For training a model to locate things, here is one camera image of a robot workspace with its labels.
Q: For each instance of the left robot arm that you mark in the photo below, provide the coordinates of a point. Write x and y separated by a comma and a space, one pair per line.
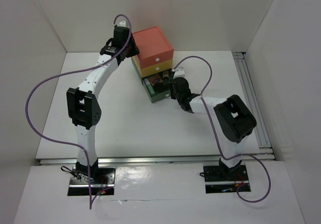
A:
82, 102

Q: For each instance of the aluminium mounting rail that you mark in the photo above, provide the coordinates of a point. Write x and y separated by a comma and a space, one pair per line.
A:
113, 162

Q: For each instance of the brown eyeshadow palette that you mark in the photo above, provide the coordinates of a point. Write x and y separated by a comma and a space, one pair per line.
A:
154, 79

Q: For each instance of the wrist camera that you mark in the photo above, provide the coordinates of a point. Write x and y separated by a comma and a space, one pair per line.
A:
178, 72
122, 24

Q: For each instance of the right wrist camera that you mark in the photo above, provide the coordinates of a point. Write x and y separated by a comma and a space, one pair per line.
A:
178, 72

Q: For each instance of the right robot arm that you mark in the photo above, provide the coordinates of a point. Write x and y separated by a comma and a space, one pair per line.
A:
231, 121

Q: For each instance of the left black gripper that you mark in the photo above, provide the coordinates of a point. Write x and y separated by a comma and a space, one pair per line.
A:
135, 50

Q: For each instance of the square black compact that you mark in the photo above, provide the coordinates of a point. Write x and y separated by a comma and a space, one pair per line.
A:
167, 83

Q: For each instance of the tan foundation bottle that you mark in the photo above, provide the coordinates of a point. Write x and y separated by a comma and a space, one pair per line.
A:
166, 75

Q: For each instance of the coral red top drawer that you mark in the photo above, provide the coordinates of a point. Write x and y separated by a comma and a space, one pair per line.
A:
153, 47

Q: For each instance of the round black compact jar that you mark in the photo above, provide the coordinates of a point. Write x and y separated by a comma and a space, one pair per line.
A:
159, 87

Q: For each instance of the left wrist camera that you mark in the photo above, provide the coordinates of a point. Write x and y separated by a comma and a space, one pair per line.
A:
122, 24

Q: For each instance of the aluminium side rail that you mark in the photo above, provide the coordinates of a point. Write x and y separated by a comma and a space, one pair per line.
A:
266, 152

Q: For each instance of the mint green tube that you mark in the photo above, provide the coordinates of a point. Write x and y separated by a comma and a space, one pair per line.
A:
150, 88

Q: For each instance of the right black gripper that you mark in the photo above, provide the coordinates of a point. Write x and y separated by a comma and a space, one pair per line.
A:
172, 95

